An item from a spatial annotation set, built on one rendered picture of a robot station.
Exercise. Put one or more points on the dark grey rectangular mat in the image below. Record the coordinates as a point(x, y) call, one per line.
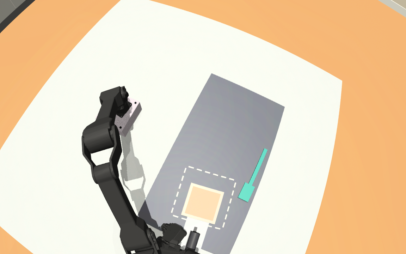
point(225, 133)

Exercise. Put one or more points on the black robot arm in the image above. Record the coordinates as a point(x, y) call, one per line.
point(104, 134)

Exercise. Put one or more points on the cream square tile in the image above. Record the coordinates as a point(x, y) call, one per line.
point(202, 203)

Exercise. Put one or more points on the teal flat trowel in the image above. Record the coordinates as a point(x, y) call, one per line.
point(247, 187)

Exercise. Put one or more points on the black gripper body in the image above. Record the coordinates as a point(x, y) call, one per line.
point(166, 249)

